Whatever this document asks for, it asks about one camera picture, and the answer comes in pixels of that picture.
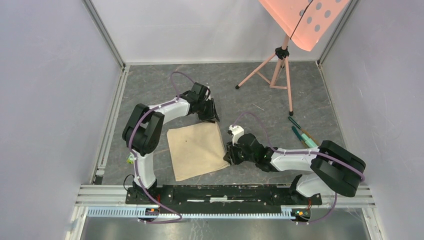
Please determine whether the white slotted cable duct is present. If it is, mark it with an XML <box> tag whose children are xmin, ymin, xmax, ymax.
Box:
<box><xmin>86</xmin><ymin>206</ymin><xmax>295</xmax><ymax>220</ymax></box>

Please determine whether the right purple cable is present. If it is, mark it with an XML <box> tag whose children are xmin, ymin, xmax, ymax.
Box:
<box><xmin>231</xmin><ymin>111</ymin><xmax>366</xmax><ymax>226</ymax></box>

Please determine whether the small green toy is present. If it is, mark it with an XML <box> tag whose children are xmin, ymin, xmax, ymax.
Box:
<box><xmin>126</xmin><ymin>155</ymin><xmax>136</xmax><ymax>165</ymax></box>

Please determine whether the beige cloth napkin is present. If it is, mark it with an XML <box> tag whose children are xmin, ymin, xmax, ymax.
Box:
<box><xmin>166</xmin><ymin>122</ymin><xmax>230</xmax><ymax>182</ymax></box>

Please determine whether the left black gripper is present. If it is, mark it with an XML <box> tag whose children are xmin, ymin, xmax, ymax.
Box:
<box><xmin>197</xmin><ymin>98</ymin><xmax>220</xmax><ymax>124</ymax></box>

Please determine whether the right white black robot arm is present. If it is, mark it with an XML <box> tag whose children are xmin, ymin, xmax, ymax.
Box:
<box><xmin>223</xmin><ymin>133</ymin><xmax>366</xmax><ymax>204</ymax></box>

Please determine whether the pink music stand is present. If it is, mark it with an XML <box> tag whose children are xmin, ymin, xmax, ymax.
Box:
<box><xmin>235</xmin><ymin>0</ymin><xmax>349</xmax><ymax>117</ymax></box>

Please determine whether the gold spoon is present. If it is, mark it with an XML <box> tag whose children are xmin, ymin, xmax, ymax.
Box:
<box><xmin>301</xmin><ymin>128</ymin><xmax>320</xmax><ymax>145</ymax></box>

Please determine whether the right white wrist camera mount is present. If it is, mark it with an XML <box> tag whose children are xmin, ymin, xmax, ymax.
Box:
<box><xmin>228</xmin><ymin>124</ymin><xmax>245</xmax><ymax>146</ymax></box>

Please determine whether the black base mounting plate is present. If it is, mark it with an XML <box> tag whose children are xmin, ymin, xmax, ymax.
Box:
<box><xmin>125</xmin><ymin>184</ymin><xmax>323</xmax><ymax>215</ymax></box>

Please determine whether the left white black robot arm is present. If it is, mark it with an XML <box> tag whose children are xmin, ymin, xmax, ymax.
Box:
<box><xmin>122</xmin><ymin>82</ymin><xmax>220</xmax><ymax>204</ymax></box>

